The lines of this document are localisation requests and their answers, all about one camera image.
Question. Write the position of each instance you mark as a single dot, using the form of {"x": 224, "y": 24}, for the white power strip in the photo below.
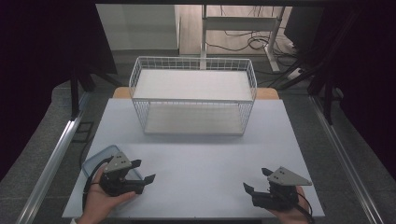
{"x": 295, "y": 74}

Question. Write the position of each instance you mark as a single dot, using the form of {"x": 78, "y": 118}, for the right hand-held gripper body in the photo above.
{"x": 277, "y": 199}

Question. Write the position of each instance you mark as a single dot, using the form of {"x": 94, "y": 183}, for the white cabinet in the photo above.
{"x": 137, "y": 28}

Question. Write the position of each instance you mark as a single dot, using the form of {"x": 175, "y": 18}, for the person's left hand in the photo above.
{"x": 99, "y": 202}

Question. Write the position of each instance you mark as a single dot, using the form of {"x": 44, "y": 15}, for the aluminium rail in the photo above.
{"x": 342, "y": 161}
{"x": 53, "y": 161}

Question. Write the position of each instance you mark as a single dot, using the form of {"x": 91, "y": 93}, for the white metal desk frame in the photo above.
{"x": 239, "y": 23}

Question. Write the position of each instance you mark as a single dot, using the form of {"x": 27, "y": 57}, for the dark curtain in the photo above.
{"x": 37, "y": 62}
{"x": 370, "y": 77}

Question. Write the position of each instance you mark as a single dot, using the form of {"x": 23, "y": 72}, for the wooden table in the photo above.
{"x": 120, "y": 93}

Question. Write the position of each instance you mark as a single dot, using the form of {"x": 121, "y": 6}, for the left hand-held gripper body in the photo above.
{"x": 121, "y": 186}

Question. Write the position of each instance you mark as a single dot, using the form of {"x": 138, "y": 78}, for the translucent blue plastic container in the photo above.
{"x": 93, "y": 161}

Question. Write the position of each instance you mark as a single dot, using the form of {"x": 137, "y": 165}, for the person's right hand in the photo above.
{"x": 295, "y": 216}

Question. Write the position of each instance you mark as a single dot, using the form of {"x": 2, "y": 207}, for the black metal stand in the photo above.
{"x": 74, "y": 93}
{"x": 327, "y": 99}

